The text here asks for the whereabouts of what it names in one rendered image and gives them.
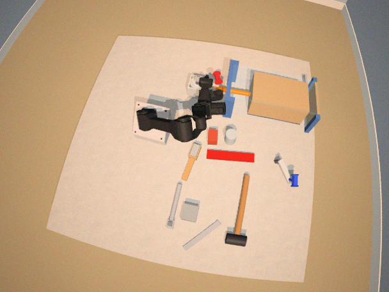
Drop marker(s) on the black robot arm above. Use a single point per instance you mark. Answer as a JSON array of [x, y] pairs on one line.
[[181, 128]]

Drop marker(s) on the grey cylinder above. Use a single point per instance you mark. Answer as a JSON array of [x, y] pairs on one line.
[[230, 136]]

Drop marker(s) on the black-headed mallet with wooden handle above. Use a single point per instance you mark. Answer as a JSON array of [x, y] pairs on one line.
[[237, 238]]

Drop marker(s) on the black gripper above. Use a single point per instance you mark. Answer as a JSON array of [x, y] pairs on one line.
[[205, 83]]

